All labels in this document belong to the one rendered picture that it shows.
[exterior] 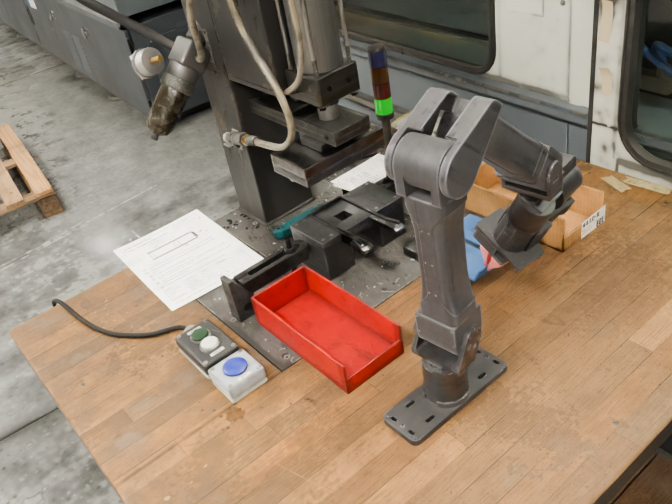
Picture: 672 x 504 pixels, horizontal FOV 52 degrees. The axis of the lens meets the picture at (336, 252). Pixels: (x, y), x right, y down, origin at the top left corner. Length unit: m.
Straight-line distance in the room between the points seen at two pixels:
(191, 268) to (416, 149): 0.73
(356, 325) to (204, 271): 0.37
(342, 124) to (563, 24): 0.63
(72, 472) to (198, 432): 1.38
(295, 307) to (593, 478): 0.57
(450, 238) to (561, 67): 0.88
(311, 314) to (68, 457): 1.43
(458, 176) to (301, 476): 0.46
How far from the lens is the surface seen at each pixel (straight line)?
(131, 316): 1.36
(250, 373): 1.10
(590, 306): 1.19
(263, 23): 1.17
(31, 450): 2.58
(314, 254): 1.28
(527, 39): 1.70
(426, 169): 0.78
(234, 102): 1.36
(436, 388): 1.00
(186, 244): 1.50
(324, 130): 1.17
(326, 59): 1.14
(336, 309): 1.21
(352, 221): 1.28
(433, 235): 0.84
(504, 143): 0.90
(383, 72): 1.47
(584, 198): 1.38
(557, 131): 1.70
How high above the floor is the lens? 1.68
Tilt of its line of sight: 35 degrees down
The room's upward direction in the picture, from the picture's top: 11 degrees counter-clockwise
